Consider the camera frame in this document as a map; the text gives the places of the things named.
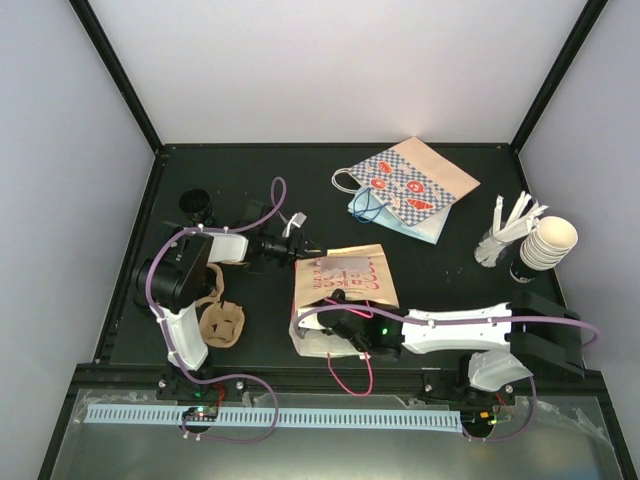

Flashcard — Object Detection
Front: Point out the white slotted cable rail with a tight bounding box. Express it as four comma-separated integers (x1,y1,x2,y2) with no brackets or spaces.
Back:
84,404,463,433

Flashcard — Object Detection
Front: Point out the tall white paper cup stack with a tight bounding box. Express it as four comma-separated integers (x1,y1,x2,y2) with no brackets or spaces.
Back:
520,216,578,271

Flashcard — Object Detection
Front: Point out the black open coffee cup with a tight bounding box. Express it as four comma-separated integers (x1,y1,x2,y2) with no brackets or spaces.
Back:
178,188,214,226

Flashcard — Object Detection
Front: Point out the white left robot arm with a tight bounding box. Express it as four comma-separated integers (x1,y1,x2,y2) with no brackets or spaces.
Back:
132,189,327,399

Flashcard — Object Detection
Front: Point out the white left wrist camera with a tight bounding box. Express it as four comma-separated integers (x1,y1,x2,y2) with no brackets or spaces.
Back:
282,212,307,238

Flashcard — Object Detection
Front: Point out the cream pink Cakes paper bag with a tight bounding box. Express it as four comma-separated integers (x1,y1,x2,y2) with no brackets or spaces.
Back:
288,244,401,396

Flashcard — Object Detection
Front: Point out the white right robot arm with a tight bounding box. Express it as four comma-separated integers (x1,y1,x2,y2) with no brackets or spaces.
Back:
314,291,584,403

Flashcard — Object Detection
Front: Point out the light blue paper bag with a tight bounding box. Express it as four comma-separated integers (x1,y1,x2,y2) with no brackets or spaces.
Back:
347,188,451,245

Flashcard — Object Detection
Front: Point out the blue checkered bakery paper bag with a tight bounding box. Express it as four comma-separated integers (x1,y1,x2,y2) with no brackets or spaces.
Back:
331,137,480,227

